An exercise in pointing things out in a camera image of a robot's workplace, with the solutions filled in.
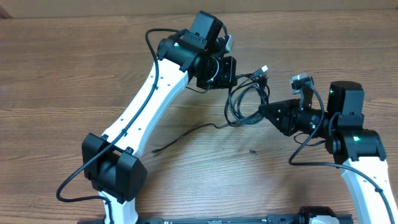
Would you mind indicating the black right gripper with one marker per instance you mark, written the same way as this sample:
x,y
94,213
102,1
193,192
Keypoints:
x,y
292,116

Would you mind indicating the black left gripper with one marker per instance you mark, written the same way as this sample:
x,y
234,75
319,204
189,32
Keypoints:
x,y
228,77

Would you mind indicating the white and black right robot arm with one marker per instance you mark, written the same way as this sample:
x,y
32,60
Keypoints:
x,y
357,152

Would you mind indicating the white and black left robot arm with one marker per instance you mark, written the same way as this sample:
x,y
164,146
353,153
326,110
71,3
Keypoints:
x,y
112,160

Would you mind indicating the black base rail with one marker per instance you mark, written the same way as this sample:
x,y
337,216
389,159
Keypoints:
x,y
306,215

